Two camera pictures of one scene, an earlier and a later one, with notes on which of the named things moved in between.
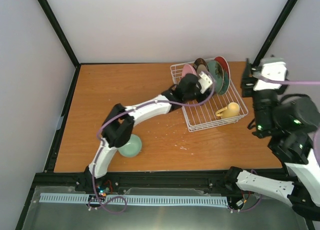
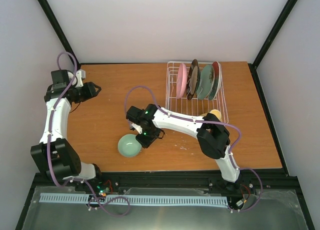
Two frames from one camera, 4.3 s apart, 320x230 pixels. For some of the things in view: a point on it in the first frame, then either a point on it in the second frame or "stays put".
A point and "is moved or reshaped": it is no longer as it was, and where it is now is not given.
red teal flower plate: x=225 y=66 → x=217 y=81
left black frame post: x=59 y=30 stays put
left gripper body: x=188 y=95 → x=81 y=96
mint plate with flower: x=215 y=68 is moved or reshaped
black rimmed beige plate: x=200 y=65 is moved or reshaped
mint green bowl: x=132 y=148 stays put
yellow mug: x=232 y=109 → x=216 y=112
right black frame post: x=291 y=2 stays put
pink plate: x=187 y=69 is moved or reshaped
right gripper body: x=244 y=85 → x=149 y=136
